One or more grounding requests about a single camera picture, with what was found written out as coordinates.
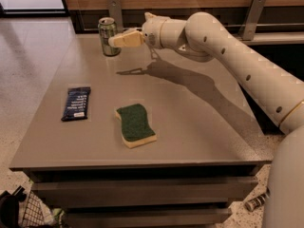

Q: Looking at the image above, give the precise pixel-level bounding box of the left metal wall bracket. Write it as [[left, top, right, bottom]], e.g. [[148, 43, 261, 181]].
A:
[[106, 0, 124, 32]]

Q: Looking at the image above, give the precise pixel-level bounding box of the horizontal metal rail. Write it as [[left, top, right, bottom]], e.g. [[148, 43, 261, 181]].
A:
[[83, 22, 304, 32]]

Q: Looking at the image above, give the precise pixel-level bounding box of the metal wall bracket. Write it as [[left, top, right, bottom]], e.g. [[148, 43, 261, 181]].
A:
[[106, 0, 124, 32], [239, 0, 266, 41]]

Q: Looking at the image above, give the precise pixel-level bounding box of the green and yellow sponge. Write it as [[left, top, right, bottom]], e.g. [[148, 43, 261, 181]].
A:
[[115, 104, 157, 148]]

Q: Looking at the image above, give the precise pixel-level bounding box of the wire mesh basket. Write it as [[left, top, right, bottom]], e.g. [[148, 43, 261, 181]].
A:
[[19, 191, 53, 228]]

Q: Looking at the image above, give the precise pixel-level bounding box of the black object bottom left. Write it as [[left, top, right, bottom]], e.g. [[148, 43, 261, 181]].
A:
[[0, 186, 27, 228]]

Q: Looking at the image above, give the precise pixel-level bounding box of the right metal wall bracket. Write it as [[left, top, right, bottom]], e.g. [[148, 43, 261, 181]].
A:
[[239, 0, 266, 41]]

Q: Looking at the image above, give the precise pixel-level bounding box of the green soda can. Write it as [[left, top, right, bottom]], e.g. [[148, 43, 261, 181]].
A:
[[98, 17, 121, 57]]

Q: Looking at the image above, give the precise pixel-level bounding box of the grey drawer cabinet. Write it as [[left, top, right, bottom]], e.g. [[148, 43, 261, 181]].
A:
[[11, 35, 273, 228]]

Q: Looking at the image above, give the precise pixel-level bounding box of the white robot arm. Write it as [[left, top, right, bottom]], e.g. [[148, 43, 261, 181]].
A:
[[109, 12, 304, 228]]

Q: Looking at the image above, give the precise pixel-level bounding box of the dark blue snack bar wrapper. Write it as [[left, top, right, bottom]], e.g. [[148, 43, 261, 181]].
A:
[[61, 86, 91, 122]]

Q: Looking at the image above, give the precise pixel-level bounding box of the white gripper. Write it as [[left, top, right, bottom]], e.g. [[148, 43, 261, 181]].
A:
[[108, 12, 167, 49]]

